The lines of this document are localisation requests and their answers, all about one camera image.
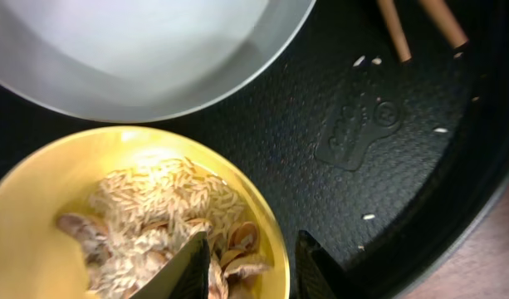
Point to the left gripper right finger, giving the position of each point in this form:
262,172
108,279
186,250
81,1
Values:
318,274

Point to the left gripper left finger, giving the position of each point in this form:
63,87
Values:
185,276

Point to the yellow bowl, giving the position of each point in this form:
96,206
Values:
38,261

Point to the round black serving tray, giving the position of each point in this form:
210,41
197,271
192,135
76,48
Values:
386,164

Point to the grey plate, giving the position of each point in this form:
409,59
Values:
129,61

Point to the wooden chopstick left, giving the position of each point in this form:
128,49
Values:
391,18

